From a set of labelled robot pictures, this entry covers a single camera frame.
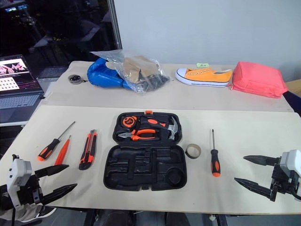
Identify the orange canvas sneaker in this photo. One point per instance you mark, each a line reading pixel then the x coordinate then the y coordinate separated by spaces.
pixel 204 76

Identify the long screwdriver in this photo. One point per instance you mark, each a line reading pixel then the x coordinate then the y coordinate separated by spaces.
pixel 48 150

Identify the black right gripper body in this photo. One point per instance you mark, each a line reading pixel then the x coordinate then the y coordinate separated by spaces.
pixel 281 181

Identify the pink red fabric bag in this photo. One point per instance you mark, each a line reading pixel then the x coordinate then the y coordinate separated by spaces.
pixel 256 80

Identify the blue plastic bag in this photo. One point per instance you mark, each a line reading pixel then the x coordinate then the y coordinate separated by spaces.
pixel 101 77

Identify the clear plastic bag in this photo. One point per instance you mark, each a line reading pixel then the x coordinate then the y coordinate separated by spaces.
pixel 131 84

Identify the orange black utility knife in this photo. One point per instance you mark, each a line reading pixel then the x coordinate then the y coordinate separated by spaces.
pixel 88 153

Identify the black white-soled sneaker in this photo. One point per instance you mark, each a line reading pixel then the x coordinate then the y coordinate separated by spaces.
pixel 44 212

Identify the black tape roll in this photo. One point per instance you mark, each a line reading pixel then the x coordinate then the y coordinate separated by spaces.
pixel 188 154

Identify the dark rounded shape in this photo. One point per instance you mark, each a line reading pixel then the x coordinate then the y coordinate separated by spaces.
pixel 115 219

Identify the orange test pen screwdriver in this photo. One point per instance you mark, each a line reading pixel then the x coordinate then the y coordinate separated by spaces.
pixel 62 153

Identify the claw hammer black orange grip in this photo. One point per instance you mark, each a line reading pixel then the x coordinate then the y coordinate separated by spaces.
pixel 172 131

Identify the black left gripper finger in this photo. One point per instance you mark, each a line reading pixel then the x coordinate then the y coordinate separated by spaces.
pixel 51 169
pixel 61 191

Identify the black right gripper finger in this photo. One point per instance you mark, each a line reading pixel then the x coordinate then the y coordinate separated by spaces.
pixel 256 186
pixel 263 160

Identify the short Phillips screwdriver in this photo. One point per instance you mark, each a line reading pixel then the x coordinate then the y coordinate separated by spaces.
pixel 215 164

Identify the orange black tape measure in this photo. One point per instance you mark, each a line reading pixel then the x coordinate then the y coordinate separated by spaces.
pixel 129 122

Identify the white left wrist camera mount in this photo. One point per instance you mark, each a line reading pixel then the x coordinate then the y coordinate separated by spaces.
pixel 18 171

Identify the open laptop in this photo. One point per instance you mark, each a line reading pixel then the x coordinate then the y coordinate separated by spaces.
pixel 16 101

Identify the lit background monitor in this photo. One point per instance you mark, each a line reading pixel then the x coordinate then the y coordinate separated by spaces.
pixel 16 8

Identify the metal frame pillar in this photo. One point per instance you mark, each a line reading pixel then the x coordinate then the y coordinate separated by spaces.
pixel 115 23

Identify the brown cardboard packet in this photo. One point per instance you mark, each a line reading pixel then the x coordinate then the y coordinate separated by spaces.
pixel 134 67

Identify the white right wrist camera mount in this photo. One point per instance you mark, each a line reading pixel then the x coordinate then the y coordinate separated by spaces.
pixel 291 162

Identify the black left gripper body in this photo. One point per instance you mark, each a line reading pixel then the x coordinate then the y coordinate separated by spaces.
pixel 30 190

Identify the black tool case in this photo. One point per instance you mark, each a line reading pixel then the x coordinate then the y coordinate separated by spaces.
pixel 145 164

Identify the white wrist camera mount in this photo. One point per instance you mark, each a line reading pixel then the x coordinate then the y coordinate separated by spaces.
pixel 291 162
pixel 18 171

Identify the small round metal tin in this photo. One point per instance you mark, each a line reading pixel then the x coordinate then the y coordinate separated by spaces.
pixel 74 79

